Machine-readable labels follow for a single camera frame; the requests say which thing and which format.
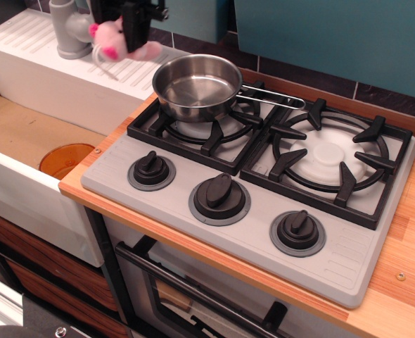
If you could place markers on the grey toy stove top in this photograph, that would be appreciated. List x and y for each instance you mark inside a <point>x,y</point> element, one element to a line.
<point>341,271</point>

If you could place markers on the black right burner grate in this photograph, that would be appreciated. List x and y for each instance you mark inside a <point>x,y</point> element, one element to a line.
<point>358,201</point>

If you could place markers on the white toy sink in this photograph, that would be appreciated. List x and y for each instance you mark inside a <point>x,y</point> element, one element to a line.
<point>46,102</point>

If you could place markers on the white right burner cap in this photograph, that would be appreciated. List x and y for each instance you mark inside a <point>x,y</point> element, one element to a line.
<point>326,150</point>

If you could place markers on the toy oven door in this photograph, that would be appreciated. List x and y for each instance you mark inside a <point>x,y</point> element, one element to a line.
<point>187,316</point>

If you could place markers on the grey toy faucet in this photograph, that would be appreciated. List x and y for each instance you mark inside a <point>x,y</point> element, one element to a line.
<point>71,29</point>

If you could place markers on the black left burner grate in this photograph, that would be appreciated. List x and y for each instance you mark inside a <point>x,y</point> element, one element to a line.
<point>222,145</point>

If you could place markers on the black left stove knob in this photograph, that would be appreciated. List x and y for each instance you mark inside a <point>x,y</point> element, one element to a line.
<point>151,173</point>

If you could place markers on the black stove knob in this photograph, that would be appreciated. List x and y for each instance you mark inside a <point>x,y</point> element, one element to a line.
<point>297,234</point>
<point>151,173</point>
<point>219,201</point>

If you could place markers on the black burner grate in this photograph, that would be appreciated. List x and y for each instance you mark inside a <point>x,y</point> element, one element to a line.
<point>222,145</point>
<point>358,201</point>

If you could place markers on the black oven door handle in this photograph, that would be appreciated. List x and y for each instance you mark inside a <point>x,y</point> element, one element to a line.
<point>195,292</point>

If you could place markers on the black right stove knob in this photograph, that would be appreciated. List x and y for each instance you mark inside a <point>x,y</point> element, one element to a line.
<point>297,234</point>

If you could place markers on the pink stuffed pig toy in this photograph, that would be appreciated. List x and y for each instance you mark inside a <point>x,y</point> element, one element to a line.
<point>109,44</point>

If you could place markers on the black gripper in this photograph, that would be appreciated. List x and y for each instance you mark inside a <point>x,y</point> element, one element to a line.
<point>136,17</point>

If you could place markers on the teal cabinet right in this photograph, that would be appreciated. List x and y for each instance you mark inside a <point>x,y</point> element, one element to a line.
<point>372,42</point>

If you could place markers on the black middle stove knob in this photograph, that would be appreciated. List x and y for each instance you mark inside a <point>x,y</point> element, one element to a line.
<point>219,201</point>

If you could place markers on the stainless steel pan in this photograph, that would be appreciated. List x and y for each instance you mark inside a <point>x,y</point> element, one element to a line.
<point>200,88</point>

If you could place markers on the wooden drawer fronts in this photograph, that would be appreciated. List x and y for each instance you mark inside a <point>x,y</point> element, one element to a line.
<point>61,282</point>

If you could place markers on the orange plastic bowl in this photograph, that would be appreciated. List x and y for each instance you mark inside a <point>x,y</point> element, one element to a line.
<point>62,160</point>

